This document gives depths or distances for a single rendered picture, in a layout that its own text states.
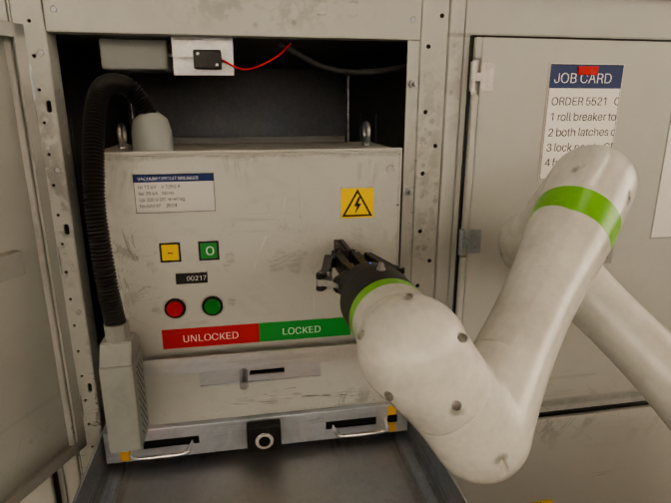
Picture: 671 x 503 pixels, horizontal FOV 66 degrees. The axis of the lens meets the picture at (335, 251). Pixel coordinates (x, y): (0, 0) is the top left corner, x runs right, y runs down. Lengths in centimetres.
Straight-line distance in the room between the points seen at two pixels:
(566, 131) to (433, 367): 69
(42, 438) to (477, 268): 85
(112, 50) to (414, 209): 59
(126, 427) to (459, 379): 54
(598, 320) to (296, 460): 57
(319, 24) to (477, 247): 50
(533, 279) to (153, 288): 58
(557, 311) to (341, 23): 58
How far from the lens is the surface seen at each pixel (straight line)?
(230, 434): 99
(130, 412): 86
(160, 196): 85
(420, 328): 48
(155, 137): 87
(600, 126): 112
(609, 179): 81
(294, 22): 93
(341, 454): 102
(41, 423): 109
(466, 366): 51
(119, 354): 83
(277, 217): 85
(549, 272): 68
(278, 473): 98
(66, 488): 122
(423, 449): 99
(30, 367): 104
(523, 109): 104
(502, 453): 57
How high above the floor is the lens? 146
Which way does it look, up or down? 16 degrees down
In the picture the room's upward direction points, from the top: straight up
